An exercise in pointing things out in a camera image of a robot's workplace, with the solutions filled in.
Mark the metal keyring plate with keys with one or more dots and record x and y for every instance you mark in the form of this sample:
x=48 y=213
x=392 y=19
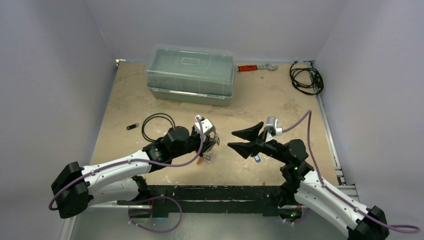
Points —
x=210 y=152

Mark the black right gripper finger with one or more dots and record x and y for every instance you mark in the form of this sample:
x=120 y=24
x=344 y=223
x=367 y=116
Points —
x=249 y=134
x=245 y=149

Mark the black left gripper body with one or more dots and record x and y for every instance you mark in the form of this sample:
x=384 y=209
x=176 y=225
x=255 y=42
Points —
x=194 y=142

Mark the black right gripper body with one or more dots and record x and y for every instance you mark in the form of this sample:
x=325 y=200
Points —
x=261 y=142

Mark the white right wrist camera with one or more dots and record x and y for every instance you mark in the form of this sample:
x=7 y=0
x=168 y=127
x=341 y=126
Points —
x=273 y=126

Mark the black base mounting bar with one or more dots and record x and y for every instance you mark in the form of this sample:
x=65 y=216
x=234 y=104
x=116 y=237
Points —
x=266 y=200

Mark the green clear-lid storage box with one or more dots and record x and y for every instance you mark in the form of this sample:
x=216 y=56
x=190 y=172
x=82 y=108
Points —
x=191 y=74

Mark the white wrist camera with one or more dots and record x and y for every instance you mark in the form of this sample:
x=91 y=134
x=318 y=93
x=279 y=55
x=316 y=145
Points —
x=273 y=126
x=204 y=126

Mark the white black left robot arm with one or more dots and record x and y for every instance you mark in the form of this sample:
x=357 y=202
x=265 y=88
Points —
x=78 y=187

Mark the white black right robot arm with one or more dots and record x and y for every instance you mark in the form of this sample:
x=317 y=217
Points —
x=304 y=185

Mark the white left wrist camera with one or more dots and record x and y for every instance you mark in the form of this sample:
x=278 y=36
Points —
x=204 y=126

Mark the red handled adjustable wrench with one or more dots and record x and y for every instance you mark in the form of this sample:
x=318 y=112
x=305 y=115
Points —
x=254 y=67

